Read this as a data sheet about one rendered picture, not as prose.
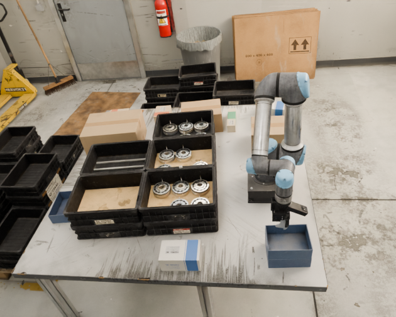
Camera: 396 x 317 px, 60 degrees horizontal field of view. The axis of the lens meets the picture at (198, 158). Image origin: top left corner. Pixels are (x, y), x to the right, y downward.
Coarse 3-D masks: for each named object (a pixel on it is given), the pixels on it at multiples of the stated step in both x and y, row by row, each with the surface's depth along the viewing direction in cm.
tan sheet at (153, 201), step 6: (210, 186) 195; (150, 192) 196; (210, 192) 191; (150, 198) 193; (156, 198) 192; (162, 198) 192; (168, 198) 191; (174, 198) 191; (180, 198) 190; (186, 198) 190; (192, 198) 189; (210, 198) 188; (150, 204) 189; (156, 204) 188; (162, 204) 188; (168, 204) 187
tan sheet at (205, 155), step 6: (192, 150) 222; (198, 150) 221; (204, 150) 220; (210, 150) 220; (192, 156) 217; (198, 156) 217; (204, 156) 216; (210, 156) 215; (156, 162) 217; (174, 162) 215; (180, 162) 214; (186, 162) 213; (192, 162) 213; (210, 162) 211
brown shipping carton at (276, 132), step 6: (252, 120) 235; (276, 120) 232; (282, 120) 231; (252, 126) 229; (270, 126) 227; (276, 126) 226; (282, 126) 226; (252, 132) 225; (270, 132) 222; (276, 132) 222; (282, 132) 221; (252, 138) 224; (276, 138) 222; (282, 138) 221; (252, 144) 227
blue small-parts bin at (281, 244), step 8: (296, 224) 166; (304, 224) 166; (272, 232) 171; (280, 232) 171; (288, 232) 170; (296, 232) 170; (304, 232) 170; (272, 240) 169; (280, 240) 168; (288, 240) 168; (296, 240) 167; (304, 240) 166; (272, 248) 165; (280, 248) 164; (288, 248) 164; (296, 248) 164; (304, 248) 163; (312, 248) 155; (272, 256) 159; (280, 256) 159; (288, 256) 159; (296, 256) 158; (304, 256) 158
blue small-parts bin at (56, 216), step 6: (60, 192) 215; (66, 192) 215; (60, 198) 216; (66, 198) 219; (54, 204) 208; (60, 204) 215; (54, 210) 207; (60, 210) 211; (48, 216) 200; (54, 216) 200; (60, 216) 200; (54, 222) 203; (60, 222) 203; (66, 222) 203
